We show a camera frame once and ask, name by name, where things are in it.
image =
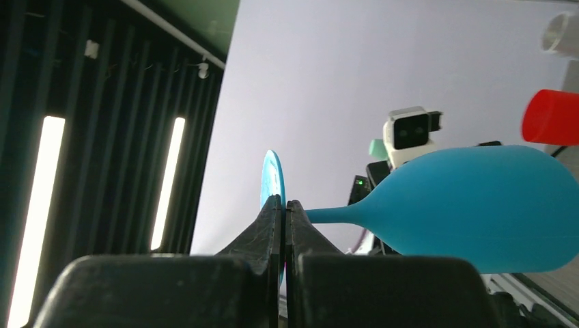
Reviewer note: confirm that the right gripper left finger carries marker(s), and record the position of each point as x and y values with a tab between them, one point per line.
237	287

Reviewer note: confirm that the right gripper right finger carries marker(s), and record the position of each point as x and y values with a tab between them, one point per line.
326	288

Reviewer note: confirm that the blue wine glass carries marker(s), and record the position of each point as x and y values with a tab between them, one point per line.
504	209

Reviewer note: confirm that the red wine glass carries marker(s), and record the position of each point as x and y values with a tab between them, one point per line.
551	117

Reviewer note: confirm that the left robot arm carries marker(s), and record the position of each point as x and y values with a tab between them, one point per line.
376	172

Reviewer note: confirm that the mint green cup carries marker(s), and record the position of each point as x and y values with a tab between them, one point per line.
377	150

